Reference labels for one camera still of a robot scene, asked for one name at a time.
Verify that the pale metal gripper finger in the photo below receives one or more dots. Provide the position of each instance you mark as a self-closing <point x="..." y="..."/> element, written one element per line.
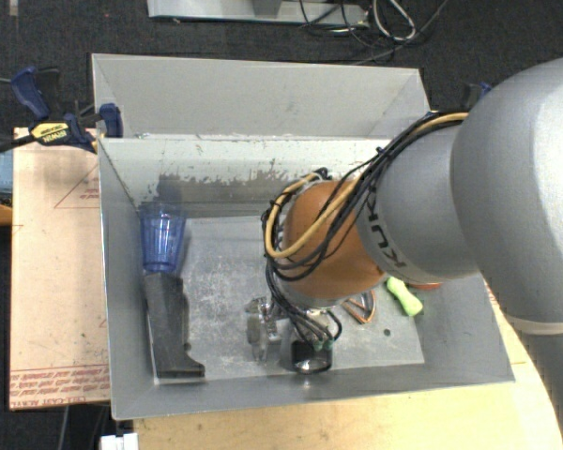
<point x="252" y="328"/>
<point x="268" y="340"/>

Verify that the black shiny cup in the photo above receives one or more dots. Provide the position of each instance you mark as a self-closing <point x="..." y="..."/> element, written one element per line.
<point x="312" y="361"/>

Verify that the orange and black sunglasses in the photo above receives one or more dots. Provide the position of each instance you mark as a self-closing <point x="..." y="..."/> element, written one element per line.
<point x="362" y="308"/>

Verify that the grey metal bin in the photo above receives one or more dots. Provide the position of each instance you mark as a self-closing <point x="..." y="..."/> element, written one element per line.
<point x="244" y="270"/>

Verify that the light green foam piece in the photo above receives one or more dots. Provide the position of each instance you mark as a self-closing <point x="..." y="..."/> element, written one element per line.
<point x="403" y="298"/>

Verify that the clear blue plastic cup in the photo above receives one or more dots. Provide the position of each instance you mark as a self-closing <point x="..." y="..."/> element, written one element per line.
<point x="162" y="239"/>

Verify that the brown cardboard board, red print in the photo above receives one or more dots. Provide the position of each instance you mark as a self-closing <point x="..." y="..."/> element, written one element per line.
<point x="56" y="274"/>

